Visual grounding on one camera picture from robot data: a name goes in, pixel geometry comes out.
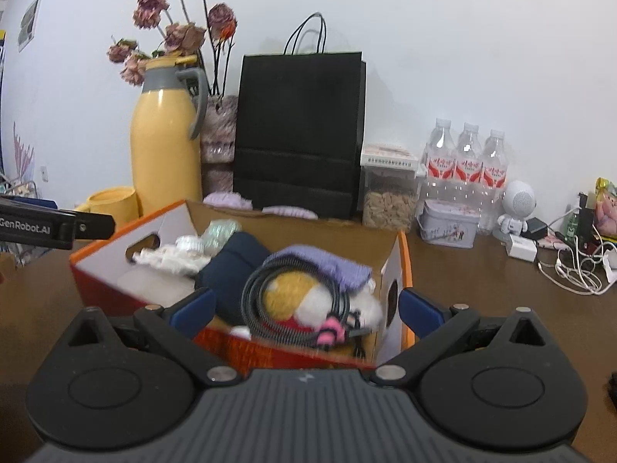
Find clear snack jar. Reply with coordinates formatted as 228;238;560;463
361;143;418;230

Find tangle of white cables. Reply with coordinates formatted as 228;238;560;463
536;229;617;296

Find yellow mug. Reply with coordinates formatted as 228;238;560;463
74;186;142;233

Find purple knitted piece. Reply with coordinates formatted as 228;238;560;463
261;205;317;221
202;191;254;211

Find grey tin box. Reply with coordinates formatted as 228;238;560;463
416;199;481;250

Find black paper bag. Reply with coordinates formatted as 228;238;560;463
232;12;368;221

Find black braided cable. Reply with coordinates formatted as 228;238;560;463
240;255;373;349

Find purple wall sticker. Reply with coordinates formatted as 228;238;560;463
12;122;38;182

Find white charger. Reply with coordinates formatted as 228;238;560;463
506;236;539;262

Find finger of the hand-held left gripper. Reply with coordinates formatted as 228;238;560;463
0;195;59;210
72;211;117;241

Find wall picture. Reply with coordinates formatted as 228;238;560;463
18;0;44;52

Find red cardboard box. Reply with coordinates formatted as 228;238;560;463
68;199;415;373

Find metal storage rack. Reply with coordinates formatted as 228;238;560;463
0;177;40;202

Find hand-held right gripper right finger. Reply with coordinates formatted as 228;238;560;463
369;287;549;390

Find dried rose bouquet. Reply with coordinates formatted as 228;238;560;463
106;0;240;98

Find yellow thermos jug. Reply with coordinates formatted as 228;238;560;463
130;55;209;219

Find purple knitted vase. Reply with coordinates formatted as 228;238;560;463
199;95;240;199

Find white and yellow plush sheep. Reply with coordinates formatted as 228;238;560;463
261;271;385;344

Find purple drawstring pouch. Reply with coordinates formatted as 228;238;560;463
263;245;375;293

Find white robot toy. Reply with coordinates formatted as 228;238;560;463
496;180;537;243

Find black charger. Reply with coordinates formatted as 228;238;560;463
525;218;551;241

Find black upright device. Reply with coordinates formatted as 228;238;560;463
575;192;592;248

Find pink snack bag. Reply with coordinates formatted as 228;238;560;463
593;177;617;243

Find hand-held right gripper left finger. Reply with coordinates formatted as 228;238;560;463
65;287;244;389

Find navy zip case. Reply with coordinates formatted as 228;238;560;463
194;231;274;327

